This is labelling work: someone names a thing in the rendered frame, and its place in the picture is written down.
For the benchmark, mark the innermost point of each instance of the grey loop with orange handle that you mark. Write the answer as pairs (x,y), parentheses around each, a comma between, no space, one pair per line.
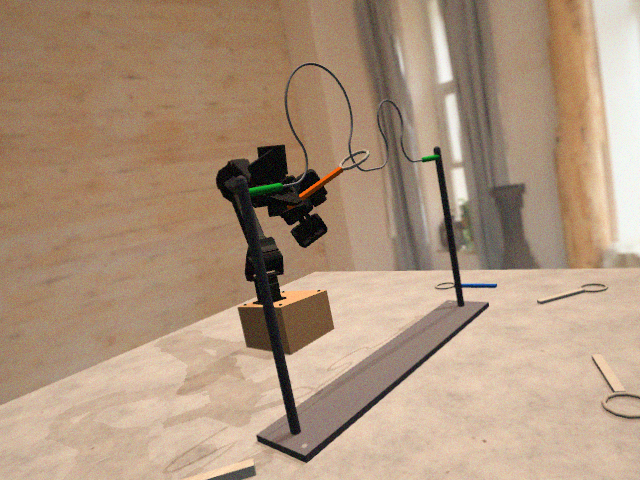
(333,174)

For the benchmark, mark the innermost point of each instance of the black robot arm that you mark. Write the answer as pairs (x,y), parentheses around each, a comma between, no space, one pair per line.
(273,259)

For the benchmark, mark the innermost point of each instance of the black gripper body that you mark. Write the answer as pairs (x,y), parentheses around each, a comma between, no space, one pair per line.
(309,229)

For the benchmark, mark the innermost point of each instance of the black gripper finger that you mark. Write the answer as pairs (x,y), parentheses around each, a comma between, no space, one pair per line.
(297,212)
(290,198)

